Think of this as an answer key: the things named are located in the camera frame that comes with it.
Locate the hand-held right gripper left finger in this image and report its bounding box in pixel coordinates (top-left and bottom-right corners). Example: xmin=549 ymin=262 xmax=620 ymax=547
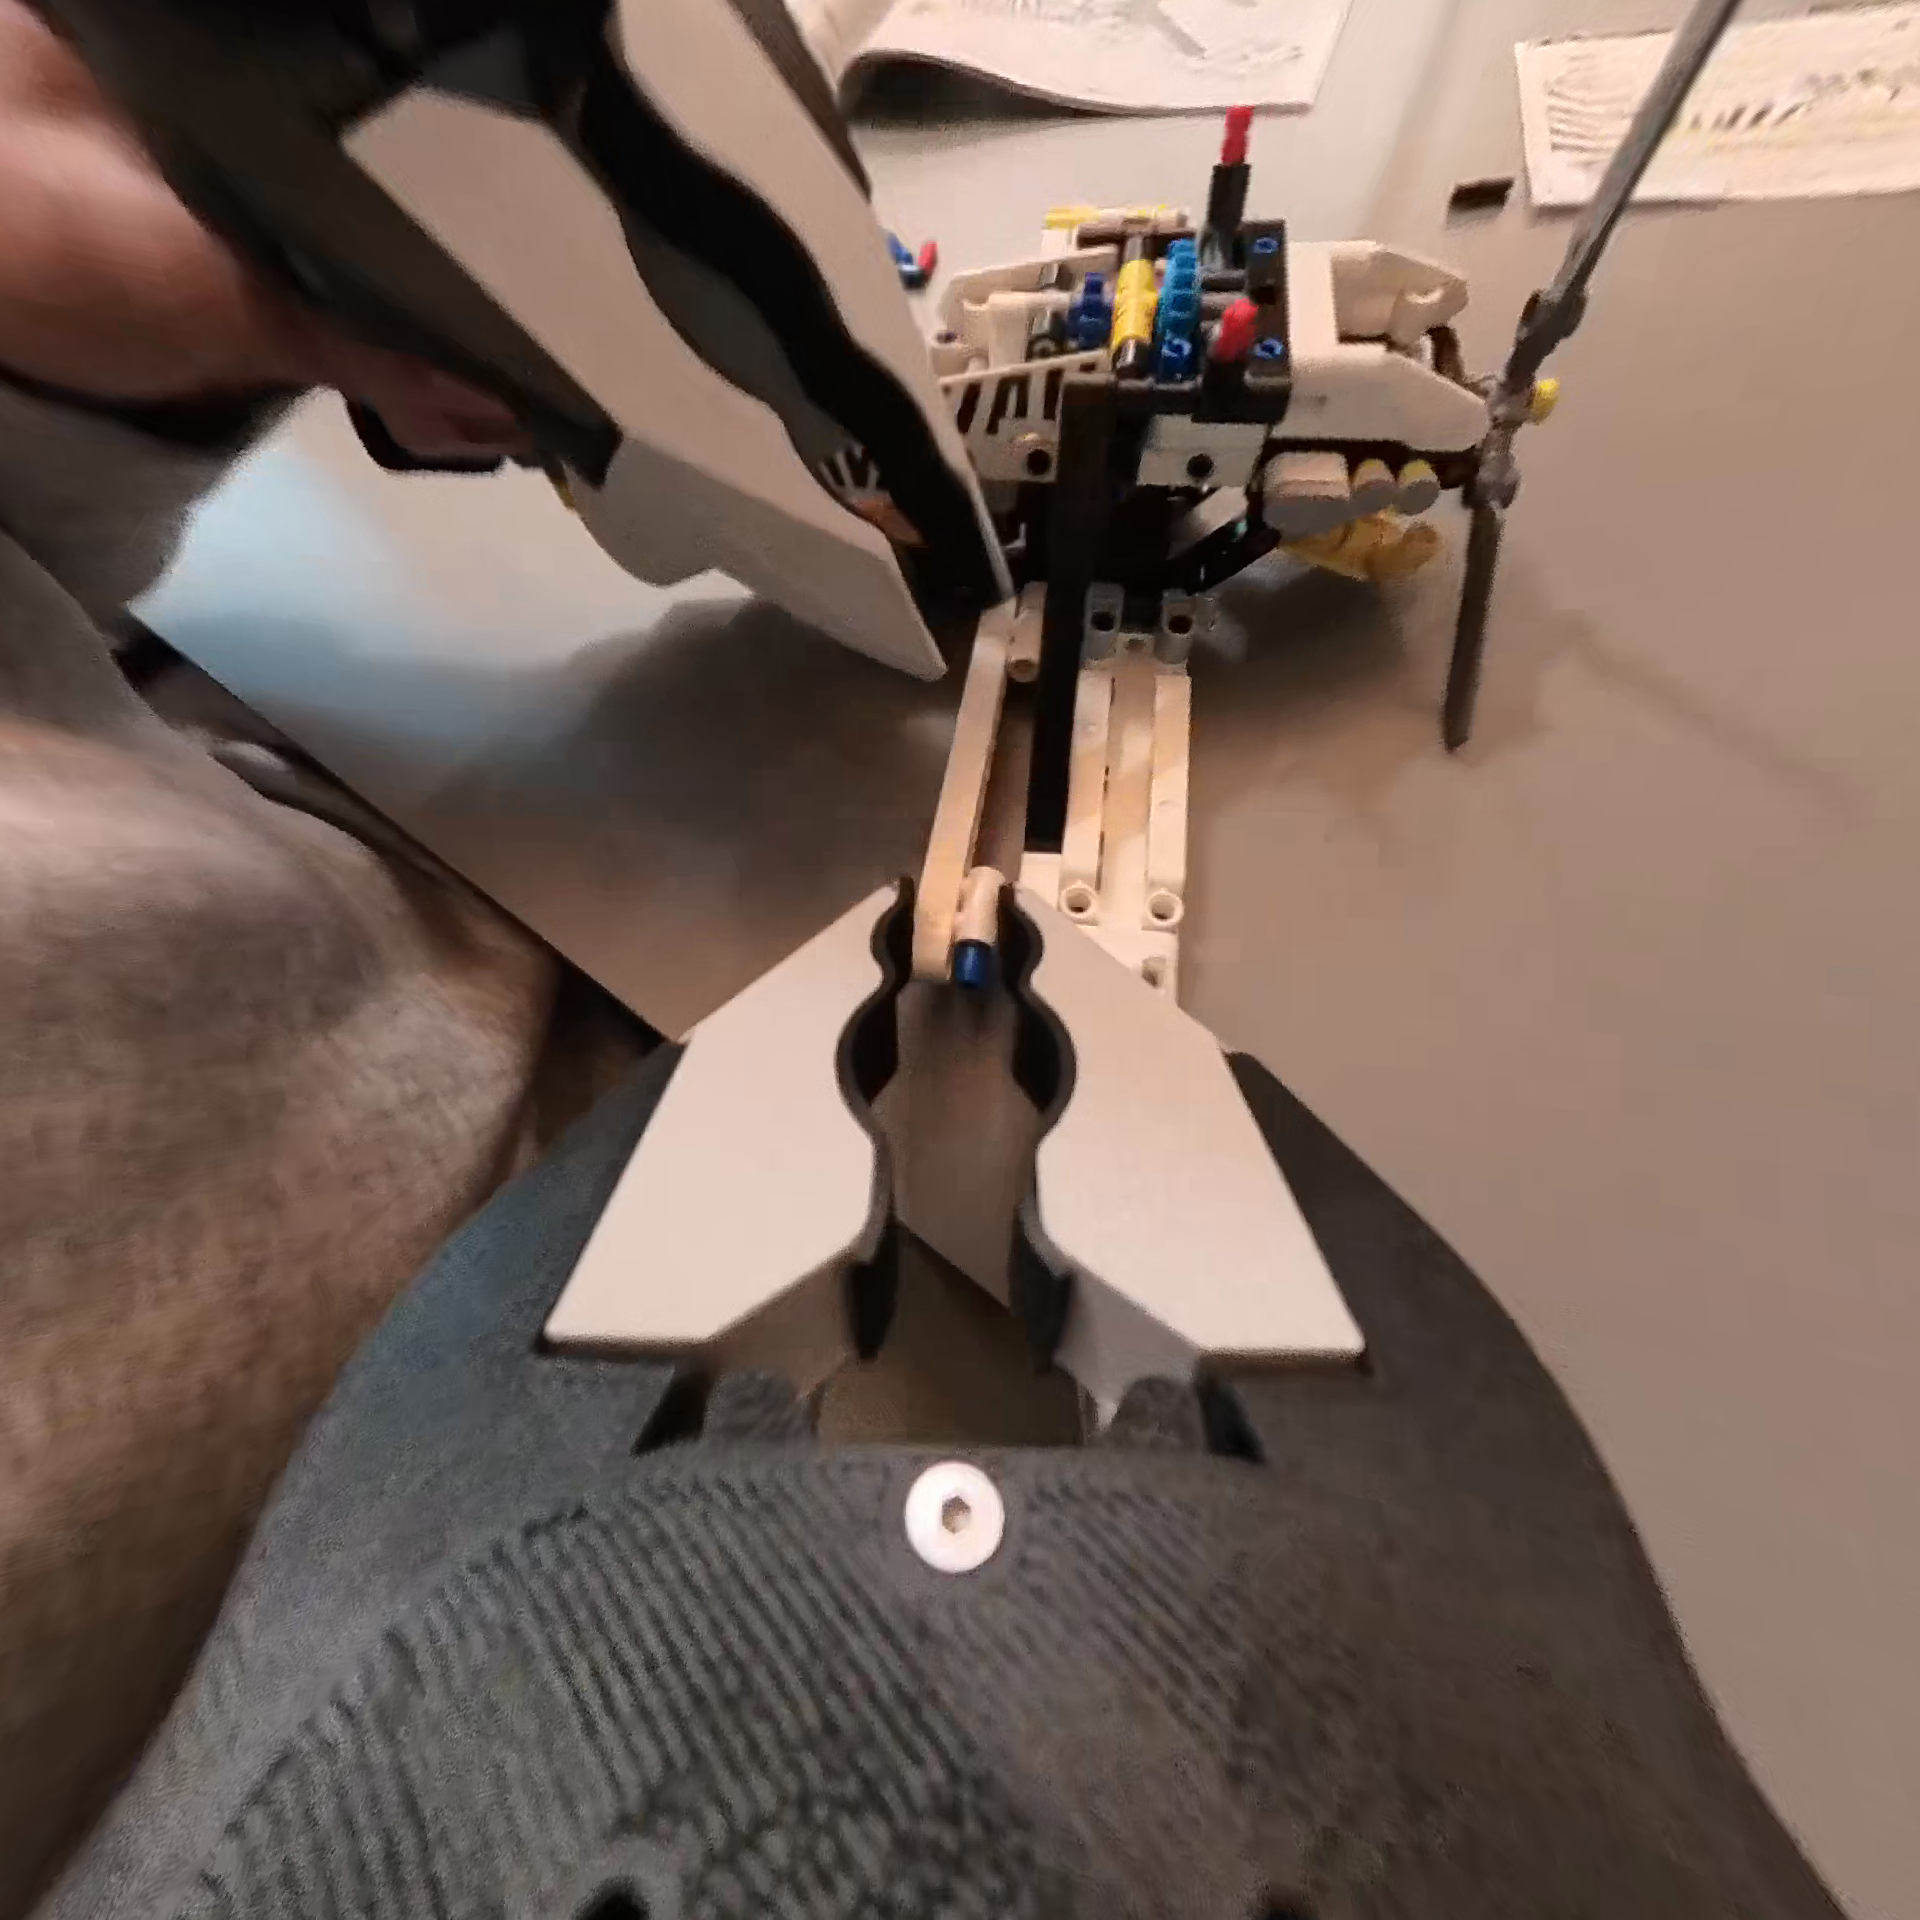
xmin=545 ymin=878 xmax=917 ymax=1367

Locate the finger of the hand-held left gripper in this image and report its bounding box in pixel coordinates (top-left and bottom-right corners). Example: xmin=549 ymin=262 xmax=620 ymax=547
xmin=614 ymin=0 xmax=1018 ymax=607
xmin=346 ymin=37 xmax=953 ymax=680

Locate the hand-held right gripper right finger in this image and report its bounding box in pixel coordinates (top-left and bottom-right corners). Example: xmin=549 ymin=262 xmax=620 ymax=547
xmin=996 ymin=885 xmax=1369 ymax=1445

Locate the long white lego beam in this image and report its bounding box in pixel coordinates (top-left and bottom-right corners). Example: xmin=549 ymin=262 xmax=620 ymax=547
xmin=911 ymin=592 xmax=1044 ymax=995

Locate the zebra striped lego airplane model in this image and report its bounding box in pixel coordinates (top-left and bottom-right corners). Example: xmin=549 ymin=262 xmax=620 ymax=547
xmin=931 ymin=0 xmax=1748 ymax=998

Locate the person's left forearm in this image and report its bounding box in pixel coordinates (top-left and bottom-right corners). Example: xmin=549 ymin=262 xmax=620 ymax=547
xmin=0 ymin=367 xmax=301 ymax=600

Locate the person's left hand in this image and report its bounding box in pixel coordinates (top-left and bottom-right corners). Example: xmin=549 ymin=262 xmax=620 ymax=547
xmin=0 ymin=16 xmax=527 ymax=452

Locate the open instruction booklet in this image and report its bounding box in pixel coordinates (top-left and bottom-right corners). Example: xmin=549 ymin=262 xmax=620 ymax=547
xmin=787 ymin=0 xmax=1353 ymax=118

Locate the zebra striped sticker sheet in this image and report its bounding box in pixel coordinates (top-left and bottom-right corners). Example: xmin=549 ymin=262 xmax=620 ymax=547
xmin=1516 ymin=11 xmax=1920 ymax=208

